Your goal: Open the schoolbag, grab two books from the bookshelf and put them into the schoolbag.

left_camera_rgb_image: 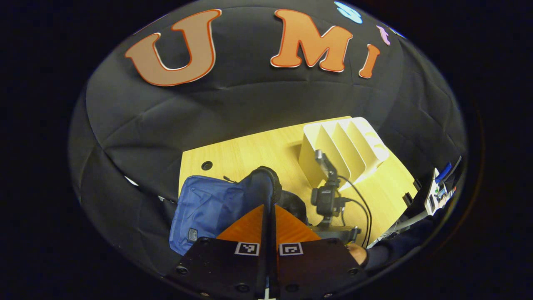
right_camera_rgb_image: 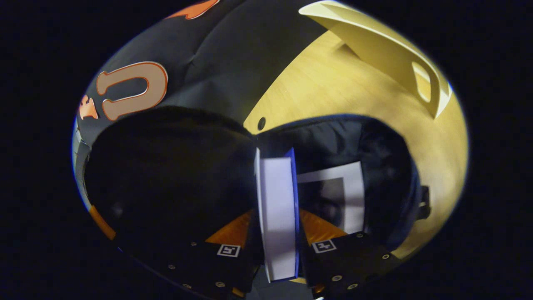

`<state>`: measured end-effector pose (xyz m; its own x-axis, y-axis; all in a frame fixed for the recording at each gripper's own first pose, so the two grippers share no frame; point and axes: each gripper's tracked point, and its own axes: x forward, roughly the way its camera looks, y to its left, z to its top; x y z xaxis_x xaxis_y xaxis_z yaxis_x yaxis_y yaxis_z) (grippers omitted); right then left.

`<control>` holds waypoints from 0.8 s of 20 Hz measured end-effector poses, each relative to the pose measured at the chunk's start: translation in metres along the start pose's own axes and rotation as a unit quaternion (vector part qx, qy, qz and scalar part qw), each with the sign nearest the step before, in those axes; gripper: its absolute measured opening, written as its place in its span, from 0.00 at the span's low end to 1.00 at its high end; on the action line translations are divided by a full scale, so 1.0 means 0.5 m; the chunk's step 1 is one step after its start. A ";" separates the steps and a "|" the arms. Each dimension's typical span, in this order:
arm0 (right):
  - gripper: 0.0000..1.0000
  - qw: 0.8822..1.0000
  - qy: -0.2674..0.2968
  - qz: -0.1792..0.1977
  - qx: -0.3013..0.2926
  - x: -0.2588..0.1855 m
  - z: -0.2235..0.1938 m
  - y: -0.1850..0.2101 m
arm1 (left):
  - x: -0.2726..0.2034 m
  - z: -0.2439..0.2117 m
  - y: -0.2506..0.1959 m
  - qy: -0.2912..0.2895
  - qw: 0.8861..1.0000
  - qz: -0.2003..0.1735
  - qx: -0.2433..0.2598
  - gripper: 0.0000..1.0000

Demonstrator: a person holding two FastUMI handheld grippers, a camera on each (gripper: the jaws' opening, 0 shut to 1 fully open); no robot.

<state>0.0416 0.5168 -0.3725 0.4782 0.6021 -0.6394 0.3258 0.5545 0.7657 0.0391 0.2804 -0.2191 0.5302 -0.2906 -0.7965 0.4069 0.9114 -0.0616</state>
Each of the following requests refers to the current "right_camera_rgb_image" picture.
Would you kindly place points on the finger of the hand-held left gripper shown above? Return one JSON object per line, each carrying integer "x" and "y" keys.
{"x": 102, "y": 223}

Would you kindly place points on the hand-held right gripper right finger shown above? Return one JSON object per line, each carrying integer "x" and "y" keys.
{"x": 306, "y": 262}

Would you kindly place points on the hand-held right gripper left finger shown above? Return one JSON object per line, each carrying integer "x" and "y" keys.
{"x": 225, "y": 266}

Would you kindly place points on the blue cover book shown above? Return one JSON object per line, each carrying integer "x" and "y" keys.
{"x": 277, "y": 208}

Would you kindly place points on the blue schoolbag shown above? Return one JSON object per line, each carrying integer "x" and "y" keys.
{"x": 166, "y": 166}

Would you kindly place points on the grey photo cover book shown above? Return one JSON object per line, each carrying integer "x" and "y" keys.
{"x": 354, "y": 187}

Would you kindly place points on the white bookshelf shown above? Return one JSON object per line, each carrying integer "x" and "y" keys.
{"x": 374, "y": 46}

